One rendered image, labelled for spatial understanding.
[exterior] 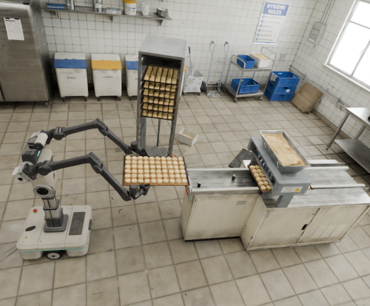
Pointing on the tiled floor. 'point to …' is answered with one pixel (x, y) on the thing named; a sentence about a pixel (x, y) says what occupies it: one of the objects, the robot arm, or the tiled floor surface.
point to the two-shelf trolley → (252, 78)
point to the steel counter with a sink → (353, 151)
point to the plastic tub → (187, 136)
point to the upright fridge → (14, 54)
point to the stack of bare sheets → (241, 158)
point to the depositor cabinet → (304, 215)
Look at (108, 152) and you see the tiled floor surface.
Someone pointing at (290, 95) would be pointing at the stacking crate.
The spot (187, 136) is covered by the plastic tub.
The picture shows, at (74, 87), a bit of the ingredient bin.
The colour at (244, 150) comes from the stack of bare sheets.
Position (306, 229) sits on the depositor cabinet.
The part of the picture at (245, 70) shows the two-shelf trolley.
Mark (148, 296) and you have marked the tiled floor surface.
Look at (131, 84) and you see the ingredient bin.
